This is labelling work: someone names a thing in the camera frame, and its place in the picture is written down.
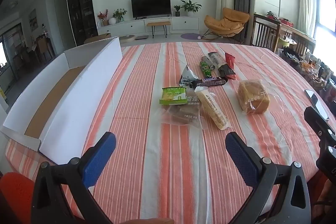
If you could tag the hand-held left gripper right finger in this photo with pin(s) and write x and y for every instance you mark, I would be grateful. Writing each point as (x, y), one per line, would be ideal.
(241, 163)

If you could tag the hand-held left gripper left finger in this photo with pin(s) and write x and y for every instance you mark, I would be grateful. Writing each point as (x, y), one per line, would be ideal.
(99, 158)

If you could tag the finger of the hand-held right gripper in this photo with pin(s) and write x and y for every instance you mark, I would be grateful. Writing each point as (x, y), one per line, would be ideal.
(319, 121)

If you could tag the white cardboard box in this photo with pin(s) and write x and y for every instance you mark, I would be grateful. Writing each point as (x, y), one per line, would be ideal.
(65, 119)

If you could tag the long yellow biscuit packet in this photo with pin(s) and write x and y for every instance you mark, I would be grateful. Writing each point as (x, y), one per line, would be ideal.
(212, 108)

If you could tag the bread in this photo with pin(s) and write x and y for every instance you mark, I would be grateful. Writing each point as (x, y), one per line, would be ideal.
(253, 95)

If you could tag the clear packet of brown cakes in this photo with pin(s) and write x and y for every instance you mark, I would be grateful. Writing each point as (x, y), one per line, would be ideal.
(183, 115)

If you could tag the brown chocolate bar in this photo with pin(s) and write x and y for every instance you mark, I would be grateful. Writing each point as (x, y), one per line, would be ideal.
(210, 81)

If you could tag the green cracker packet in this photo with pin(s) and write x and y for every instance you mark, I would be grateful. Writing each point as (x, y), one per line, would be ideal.
(173, 96)

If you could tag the grey white triangular packet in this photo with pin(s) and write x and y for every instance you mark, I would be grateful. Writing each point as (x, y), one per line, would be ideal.
(188, 75)

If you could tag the black smartphone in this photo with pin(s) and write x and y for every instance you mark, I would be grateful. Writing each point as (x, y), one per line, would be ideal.
(316, 103)

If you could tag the cluttered side table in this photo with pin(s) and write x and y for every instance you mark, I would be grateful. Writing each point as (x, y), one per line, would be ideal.
(312, 66)

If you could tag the striped orange white tablecloth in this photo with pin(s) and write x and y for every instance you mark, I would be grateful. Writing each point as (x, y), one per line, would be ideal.
(157, 174)

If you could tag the dark wooden chair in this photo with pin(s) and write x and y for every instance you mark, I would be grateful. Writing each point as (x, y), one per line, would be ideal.
(302, 43)
(263, 32)

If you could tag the dark brown snack packet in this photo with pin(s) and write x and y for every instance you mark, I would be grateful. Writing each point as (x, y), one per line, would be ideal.
(225, 72)

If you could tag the green sausage snack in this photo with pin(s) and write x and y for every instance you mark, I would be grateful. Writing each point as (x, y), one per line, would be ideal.
(205, 67)

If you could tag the red snack packet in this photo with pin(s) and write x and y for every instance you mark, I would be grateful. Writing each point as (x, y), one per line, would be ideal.
(230, 61)

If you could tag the black and clear snack packet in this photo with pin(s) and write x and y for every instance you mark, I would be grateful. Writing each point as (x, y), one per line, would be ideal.
(216, 59)

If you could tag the window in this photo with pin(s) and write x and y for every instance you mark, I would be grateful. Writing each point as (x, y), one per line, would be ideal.
(326, 11)

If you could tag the white curtain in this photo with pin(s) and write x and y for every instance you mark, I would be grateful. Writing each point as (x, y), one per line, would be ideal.
(307, 1)

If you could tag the beige round cushion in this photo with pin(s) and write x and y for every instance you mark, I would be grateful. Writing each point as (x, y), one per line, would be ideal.
(127, 39)

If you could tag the dining table with chairs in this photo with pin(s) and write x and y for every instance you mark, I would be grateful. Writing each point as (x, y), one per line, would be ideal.
(39, 49)

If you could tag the small grey mat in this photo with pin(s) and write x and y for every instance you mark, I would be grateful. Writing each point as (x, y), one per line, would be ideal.
(141, 37)

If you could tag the orange lounge chair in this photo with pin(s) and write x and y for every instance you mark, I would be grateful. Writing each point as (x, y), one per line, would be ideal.
(225, 22)

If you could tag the purple floor mat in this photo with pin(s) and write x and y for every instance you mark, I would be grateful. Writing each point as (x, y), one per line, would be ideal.
(190, 36)

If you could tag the balcony glass door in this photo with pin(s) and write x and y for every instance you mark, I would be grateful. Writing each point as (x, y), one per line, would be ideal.
(10, 53)

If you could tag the white round vase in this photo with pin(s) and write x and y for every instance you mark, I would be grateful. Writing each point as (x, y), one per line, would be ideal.
(112, 21)

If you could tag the red flowers in pot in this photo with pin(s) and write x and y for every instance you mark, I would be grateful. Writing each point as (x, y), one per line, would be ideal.
(103, 18)

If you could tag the green plant in teal pot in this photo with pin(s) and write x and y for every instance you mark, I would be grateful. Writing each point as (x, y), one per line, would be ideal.
(120, 14)

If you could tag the wooden bench with black legs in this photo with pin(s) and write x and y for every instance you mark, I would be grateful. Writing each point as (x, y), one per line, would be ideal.
(158, 22)

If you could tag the white television cabinet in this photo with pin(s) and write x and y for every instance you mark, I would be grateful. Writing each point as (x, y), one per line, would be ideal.
(183, 24)

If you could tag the dark display cabinet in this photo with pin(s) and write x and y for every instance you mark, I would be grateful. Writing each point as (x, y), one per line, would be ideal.
(81, 3)

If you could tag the black television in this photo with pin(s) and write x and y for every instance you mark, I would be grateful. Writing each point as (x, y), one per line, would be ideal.
(151, 6)

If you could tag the large plant in white pot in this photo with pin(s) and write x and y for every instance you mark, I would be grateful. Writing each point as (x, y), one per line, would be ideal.
(191, 7)

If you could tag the small plant in dark pot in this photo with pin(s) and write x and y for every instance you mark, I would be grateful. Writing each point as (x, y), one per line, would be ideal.
(177, 11)

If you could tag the wall picture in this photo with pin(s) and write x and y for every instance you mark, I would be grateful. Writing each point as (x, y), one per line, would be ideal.
(33, 19)

